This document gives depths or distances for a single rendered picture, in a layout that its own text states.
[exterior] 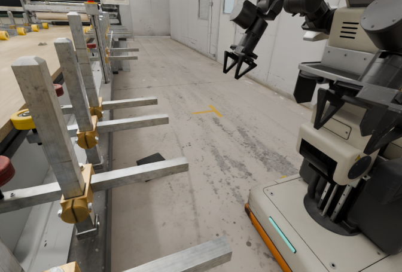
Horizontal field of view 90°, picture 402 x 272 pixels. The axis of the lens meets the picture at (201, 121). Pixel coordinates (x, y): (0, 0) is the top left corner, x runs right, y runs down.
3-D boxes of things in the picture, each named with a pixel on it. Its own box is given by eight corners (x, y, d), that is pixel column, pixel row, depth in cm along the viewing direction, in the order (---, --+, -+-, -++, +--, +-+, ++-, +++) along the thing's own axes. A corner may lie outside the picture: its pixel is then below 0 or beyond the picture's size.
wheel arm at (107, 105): (157, 103, 101) (156, 95, 99) (158, 106, 98) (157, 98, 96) (54, 114, 87) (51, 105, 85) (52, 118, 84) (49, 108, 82)
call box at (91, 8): (99, 16, 135) (97, 2, 132) (99, 16, 129) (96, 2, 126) (88, 15, 133) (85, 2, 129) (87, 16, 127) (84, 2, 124)
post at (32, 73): (101, 236, 55) (43, 54, 33) (101, 248, 52) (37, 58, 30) (87, 240, 54) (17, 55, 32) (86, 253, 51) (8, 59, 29)
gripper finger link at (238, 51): (231, 76, 65) (246, 48, 63) (222, 71, 71) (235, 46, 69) (246, 84, 68) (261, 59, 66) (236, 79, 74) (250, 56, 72)
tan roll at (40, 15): (118, 21, 405) (117, 14, 399) (118, 21, 395) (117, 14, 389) (32, 19, 359) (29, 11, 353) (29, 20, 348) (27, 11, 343)
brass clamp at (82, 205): (98, 177, 55) (94, 162, 52) (94, 219, 44) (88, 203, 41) (72, 182, 53) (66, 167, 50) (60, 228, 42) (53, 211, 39)
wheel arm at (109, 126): (167, 122, 79) (166, 112, 77) (168, 125, 77) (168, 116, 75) (33, 140, 65) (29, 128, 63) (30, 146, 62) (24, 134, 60)
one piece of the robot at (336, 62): (315, 99, 84) (333, 44, 74) (389, 133, 61) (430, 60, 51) (285, 103, 79) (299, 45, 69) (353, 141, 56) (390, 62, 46)
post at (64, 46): (105, 174, 76) (71, 37, 53) (104, 181, 73) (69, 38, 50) (95, 177, 75) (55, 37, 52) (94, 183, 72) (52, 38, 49)
